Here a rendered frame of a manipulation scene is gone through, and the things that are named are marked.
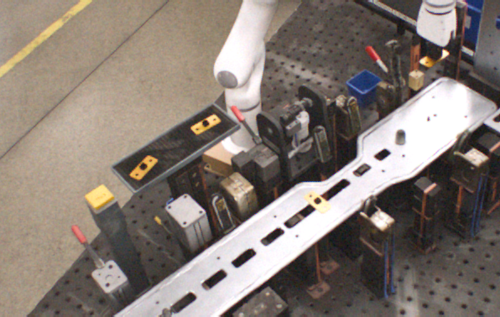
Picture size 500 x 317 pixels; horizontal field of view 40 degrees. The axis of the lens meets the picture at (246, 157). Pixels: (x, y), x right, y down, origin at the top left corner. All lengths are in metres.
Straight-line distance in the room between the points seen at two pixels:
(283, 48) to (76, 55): 1.80
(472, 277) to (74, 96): 2.66
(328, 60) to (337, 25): 0.24
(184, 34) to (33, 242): 1.65
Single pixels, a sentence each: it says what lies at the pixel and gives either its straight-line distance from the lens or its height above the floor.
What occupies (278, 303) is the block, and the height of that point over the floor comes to 1.03.
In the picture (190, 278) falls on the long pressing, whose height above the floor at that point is 1.00.
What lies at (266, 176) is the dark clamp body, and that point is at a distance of 2.01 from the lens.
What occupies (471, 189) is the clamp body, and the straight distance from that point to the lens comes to 2.11.
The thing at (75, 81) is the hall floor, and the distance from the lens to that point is 4.23.
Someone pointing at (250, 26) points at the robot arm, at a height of 1.33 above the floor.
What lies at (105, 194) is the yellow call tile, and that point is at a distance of 1.91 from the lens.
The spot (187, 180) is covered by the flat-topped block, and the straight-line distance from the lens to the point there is 2.03.
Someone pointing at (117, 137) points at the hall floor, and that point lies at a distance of 3.78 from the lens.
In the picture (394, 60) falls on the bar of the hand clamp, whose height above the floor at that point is 1.15.
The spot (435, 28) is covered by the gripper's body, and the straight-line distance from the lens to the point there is 1.93.
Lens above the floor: 2.54
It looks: 47 degrees down
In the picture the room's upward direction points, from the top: 11 degrees counter-clockwise
